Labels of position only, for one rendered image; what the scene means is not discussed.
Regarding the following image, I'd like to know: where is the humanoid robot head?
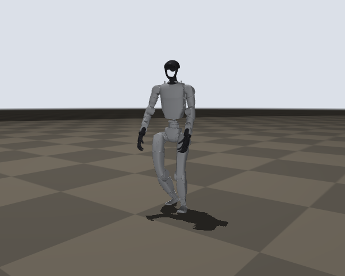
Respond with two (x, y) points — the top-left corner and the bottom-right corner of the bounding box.
(164, 60), (180, 85)

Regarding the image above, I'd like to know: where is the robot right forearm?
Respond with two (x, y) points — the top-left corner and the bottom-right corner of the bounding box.
(139, 107), (151, 132)

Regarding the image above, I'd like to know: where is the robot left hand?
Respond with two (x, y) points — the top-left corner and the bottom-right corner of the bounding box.
(177, 128), (191, 153)

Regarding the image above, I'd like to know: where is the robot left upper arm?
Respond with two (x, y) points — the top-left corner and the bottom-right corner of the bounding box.
(183, 85), (195, 116)

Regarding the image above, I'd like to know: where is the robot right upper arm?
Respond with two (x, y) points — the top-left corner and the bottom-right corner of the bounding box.
(147, 85), (161, 115)

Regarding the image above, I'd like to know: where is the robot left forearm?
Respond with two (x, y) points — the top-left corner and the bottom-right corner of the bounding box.
(184, 107), (196, 135)

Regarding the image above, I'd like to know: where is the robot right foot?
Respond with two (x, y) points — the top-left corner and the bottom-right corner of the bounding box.
(165, 198), (180, 205)

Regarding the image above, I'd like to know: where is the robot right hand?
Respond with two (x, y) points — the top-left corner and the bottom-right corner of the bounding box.
(137, 127), (146, 151)

